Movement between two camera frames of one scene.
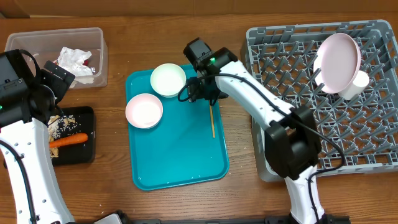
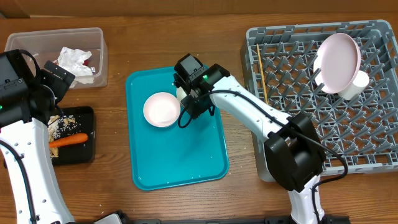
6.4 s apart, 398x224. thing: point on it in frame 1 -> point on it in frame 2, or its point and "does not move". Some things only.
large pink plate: [337, 62] does not move
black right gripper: [194, 92] -> [194, 111]
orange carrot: [74, 139] does not move
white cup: [360, 83] does not move
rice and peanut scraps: [60, 126] does not move
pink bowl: [143, 111] -> [161, 109]
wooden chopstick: [212, 120] -> [262, 73]
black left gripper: [60, 86] does not move
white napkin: [71, 61] does not move
